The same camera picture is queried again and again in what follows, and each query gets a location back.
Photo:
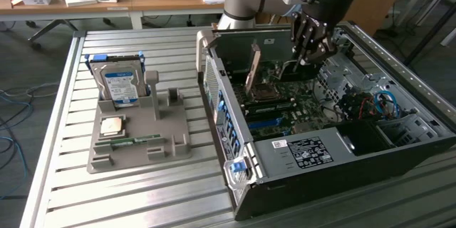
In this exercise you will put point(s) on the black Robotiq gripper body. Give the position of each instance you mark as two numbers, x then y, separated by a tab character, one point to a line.
331	6

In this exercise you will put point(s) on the Nvidia graphics card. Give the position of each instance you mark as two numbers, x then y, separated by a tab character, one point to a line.
254	67

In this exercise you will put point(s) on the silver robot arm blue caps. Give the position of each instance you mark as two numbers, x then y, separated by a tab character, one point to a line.
246	1

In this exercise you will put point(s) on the wooden cabinet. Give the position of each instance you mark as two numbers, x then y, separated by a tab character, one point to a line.
378	3

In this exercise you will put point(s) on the CPU socket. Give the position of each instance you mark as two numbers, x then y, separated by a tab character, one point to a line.
267	91

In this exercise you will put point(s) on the green motherboard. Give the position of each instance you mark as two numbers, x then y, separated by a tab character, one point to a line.
306	110

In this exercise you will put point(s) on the blue expansion slot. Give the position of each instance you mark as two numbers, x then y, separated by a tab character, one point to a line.
266	124

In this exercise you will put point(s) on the black plastic fan shroud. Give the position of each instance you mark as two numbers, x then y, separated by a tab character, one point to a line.
367	140

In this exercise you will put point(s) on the metal disk bay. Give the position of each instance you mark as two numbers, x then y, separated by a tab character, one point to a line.
410	132

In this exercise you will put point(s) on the grey power supply unit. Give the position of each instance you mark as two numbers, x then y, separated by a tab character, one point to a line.
274	158

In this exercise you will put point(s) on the blue case latch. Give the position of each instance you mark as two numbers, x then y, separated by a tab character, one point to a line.
237	166

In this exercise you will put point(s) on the black open PC case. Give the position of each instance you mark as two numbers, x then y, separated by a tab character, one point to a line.
321	185

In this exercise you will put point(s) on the hard disk in blue caddy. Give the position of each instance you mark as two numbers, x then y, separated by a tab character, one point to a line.
119	83

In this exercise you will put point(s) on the grey printed parts rack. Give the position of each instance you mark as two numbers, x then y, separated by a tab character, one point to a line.
143	132

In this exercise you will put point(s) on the green RAM stick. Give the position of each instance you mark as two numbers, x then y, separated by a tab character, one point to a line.
135	140

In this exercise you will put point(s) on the CPU chip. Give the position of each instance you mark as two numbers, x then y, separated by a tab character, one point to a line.
113	127

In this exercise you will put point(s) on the wooden desk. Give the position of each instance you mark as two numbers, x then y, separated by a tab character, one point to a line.
54	9

